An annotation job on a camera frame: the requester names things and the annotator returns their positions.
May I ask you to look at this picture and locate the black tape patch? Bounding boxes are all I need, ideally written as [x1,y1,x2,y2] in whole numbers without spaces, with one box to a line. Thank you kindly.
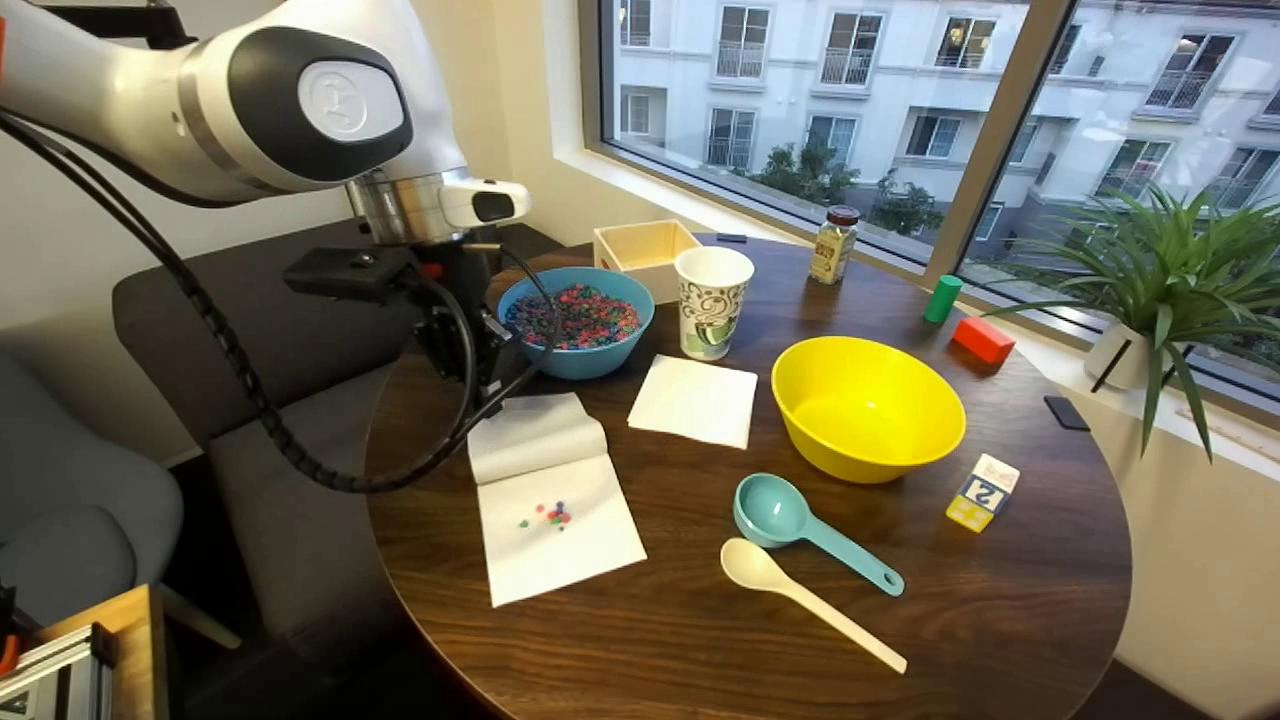
[1040,394,1095,435]

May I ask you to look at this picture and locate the red block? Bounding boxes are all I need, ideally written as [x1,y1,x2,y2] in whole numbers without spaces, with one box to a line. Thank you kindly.
[949,315,1021,375]

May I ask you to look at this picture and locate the colourful cereal pieces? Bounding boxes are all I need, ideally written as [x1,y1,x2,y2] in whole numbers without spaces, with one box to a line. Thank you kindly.
[518,496,578,536]

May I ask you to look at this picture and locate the green block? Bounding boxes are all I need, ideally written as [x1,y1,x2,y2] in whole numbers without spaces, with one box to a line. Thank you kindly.
[919,272,963,333]

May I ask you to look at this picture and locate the small yellow white box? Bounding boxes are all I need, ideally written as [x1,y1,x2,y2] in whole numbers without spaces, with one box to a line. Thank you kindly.
[940,452,1023,539]

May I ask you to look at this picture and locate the black mounting bar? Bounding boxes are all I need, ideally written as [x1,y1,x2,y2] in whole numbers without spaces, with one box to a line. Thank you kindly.
[36,0,186,54]

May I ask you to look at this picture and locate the green potted plant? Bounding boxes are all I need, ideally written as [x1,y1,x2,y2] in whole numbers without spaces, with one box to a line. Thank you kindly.
[991,185,1280,465]

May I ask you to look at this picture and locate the wooden board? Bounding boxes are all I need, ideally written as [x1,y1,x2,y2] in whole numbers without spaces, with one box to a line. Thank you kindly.
[36,580,173,720]

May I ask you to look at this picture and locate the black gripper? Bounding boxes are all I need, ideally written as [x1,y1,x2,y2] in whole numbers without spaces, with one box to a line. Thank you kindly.
[412,235,531,394]

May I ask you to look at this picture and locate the spice jar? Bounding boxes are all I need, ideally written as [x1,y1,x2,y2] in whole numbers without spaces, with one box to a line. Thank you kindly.
[804,207,863,288]

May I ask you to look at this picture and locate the grey office chair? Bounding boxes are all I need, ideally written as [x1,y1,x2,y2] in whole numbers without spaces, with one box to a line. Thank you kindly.
[0,350,187,633]

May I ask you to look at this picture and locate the white plastic spoon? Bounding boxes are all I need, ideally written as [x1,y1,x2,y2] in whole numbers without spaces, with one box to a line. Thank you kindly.
[718,536,913,680]

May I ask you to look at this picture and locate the blue bowl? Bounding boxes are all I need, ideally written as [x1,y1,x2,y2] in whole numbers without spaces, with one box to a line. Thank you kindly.
[491,264,661,385]

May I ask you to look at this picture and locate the large white paper towel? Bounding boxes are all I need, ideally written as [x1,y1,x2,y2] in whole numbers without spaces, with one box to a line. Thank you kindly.
[465,390,654,612]

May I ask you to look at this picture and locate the yellow bowl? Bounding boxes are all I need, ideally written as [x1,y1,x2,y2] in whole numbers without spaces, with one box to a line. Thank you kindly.
[768,333,974,489]

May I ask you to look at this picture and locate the large glass window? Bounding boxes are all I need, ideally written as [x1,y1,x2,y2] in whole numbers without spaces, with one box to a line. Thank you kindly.
[578,0,1280,415]

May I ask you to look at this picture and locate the aluminium rail frame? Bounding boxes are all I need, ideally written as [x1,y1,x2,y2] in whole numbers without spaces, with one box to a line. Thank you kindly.
[0,616,126,720]

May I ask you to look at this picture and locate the black cable bundle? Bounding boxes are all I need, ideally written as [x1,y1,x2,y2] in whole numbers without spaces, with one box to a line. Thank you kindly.
[0,114,564,496]

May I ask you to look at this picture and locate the white wooden box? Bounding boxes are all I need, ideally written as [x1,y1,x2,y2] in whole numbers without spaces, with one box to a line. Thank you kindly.
[588,216,705,308]

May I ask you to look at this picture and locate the patterned paper cup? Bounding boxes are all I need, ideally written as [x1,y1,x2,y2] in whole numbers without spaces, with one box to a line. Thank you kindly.
[674,245,759,363]

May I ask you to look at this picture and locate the teal measuring scoop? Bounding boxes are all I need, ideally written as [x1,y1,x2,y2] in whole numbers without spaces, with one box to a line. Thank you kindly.
[730,470,910,599]

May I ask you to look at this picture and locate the colourful cereal pile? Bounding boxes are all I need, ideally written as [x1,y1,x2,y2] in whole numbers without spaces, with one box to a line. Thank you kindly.
[511,284,647,351]

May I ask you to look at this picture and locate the small square white napkin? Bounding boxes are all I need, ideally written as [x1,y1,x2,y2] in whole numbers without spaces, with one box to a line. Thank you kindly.
[625,351,766,452]

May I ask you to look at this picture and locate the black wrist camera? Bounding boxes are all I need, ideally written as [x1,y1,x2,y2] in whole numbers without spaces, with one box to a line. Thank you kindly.
[280,245,421,306]

